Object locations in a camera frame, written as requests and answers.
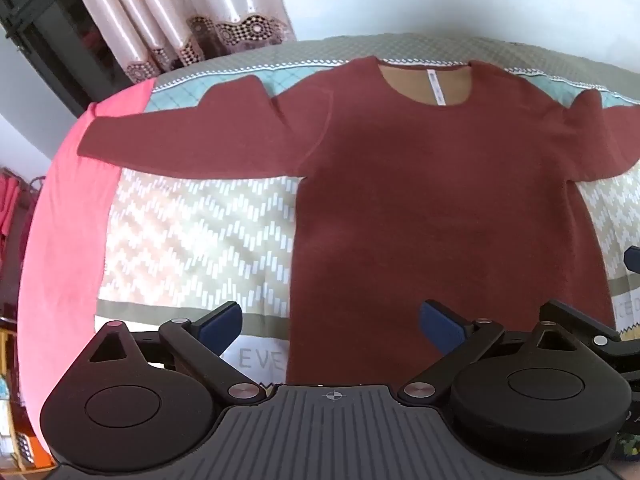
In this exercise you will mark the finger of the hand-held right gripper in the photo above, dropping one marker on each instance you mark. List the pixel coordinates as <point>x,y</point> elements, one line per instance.
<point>633,259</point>
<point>580,321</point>

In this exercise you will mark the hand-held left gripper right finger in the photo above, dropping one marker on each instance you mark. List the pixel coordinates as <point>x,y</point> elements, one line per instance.
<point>440,329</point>

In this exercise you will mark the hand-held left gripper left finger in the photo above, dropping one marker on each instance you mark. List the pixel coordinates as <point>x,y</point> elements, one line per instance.
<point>221,324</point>

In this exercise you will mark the dark red knit sweater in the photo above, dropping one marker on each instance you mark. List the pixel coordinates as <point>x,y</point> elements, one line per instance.
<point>430,200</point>

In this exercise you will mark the red hanging clothes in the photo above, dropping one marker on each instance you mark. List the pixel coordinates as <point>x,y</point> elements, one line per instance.
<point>7,205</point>

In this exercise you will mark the patterned blanket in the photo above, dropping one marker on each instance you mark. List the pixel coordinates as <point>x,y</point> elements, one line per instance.
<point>200,240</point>

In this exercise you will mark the dark patterned cloth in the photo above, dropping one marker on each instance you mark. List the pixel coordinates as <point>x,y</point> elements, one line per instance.
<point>627,445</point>

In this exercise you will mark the pink bed sheet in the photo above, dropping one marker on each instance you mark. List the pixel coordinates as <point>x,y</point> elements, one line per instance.
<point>65,240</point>

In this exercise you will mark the cluttered shelf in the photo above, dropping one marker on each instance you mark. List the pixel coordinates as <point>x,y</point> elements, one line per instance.
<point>12,410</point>

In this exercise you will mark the dark window frame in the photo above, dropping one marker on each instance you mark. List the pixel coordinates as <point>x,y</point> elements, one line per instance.
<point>55,35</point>

